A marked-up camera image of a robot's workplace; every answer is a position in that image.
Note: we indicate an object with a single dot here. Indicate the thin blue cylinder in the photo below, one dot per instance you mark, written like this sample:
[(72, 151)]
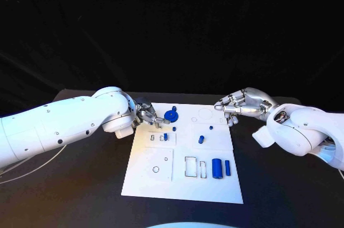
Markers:
[(228, 167)]

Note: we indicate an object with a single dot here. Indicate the blue gear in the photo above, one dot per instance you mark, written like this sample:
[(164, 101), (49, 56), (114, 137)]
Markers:
[(172, 115)]

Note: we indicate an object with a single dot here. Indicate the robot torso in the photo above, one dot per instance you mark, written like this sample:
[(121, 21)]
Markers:
[(192, 225)]

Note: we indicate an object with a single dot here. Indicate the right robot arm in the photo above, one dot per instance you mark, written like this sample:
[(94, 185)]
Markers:
[(301, 131)]

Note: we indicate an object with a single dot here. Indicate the white task board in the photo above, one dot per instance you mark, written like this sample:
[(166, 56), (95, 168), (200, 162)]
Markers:
[(183, 155)]

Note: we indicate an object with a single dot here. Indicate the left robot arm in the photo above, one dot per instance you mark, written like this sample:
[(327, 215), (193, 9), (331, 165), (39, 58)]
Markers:
[(67, 117)]

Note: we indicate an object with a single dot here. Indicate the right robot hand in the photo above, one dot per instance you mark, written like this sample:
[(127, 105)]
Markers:
[(248, 105)]

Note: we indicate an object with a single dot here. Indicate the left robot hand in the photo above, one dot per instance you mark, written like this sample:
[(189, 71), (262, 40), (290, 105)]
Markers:
[(146, 115)]

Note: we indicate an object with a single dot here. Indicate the thick blue cylinder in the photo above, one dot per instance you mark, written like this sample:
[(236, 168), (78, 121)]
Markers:
[(216, 168)]

